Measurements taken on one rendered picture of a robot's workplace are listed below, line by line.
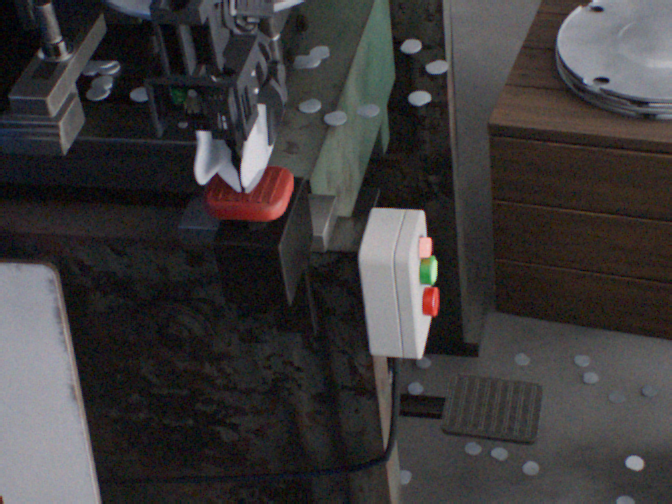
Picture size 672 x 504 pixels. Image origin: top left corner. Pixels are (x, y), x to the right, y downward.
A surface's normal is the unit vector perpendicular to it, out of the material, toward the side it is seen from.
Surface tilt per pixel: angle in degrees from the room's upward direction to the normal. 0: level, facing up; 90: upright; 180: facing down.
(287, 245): 90
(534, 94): 0
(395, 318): 90
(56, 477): 78
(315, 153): 0
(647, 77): 0
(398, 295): 90
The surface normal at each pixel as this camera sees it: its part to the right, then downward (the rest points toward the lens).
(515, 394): -0.06, -0.75
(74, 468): -0.21, 0.48
